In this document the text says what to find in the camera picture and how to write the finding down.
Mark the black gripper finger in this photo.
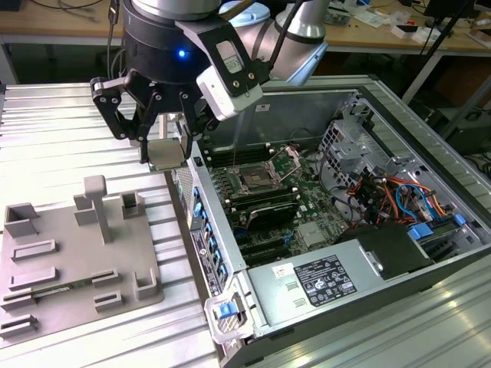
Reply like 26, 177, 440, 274
176, 88, 203, 160
91, 71, 162, 164

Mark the silver CPU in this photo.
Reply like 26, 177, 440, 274
148, 140, 189, 172

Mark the black RAM slot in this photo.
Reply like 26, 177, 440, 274
229, 193, 298, 210
226, 186, 295, 200
209, 151, 277, 166

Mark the CPU socket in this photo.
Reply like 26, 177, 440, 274
229, 163, 287, 192

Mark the black expansion slot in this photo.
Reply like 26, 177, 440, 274
237, 236, 288, 254
243, 245, 295, 266

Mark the open grey PC case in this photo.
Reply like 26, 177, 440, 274
159, 86, 491, 368

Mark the metal socket cover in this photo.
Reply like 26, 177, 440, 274
267, 144, 310, 185

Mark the black graphics card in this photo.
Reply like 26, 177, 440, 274
245, 202, 298, 231

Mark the green motherboard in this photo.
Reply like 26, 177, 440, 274
209, 147, 346, 265

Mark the grey parts rack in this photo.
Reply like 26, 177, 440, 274
0, 174, 166, 340

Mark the silver metal drive cage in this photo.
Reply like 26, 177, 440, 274
318, 118, 384, 192

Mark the silver chipset heatsink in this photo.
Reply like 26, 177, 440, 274
298, 222, 327, 246

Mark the green RAM stick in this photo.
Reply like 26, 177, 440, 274
30, 278, 95, 299

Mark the blue case latch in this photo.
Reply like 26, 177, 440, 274
214, 302, 235, 320

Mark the white paper sheet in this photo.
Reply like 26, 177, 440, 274
354, 9, 388, 28

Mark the grey power supply unit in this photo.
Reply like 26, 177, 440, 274
245, 238, 384, 327

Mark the wooden workbench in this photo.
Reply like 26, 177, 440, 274
0, 0, 491, 104

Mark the small white box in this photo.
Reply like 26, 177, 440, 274
391, 23, 420, 40

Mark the black plastic air shroud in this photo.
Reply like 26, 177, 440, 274
337, 224, 437, 281

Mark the blue disk carrier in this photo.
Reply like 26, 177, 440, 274
408, 224, 434, 242

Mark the black monitor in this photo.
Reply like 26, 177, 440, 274
423, 0, 479, 19

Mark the black computer tower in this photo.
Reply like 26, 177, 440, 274
440, 107, 491, 154

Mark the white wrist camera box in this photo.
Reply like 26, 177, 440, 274
196, 65, 265, 122

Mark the tan sleeved cable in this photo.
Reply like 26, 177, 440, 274
219, 0, 249, 18

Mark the black camera cable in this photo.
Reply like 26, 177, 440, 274
249, 0, 304, 85

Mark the black wire bundle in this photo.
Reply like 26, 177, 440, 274
352, 172, 388, 223

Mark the orange wire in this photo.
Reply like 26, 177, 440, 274
374, 175, 452, 231

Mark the blue wire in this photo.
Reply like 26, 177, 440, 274
394, 182, 440, 222

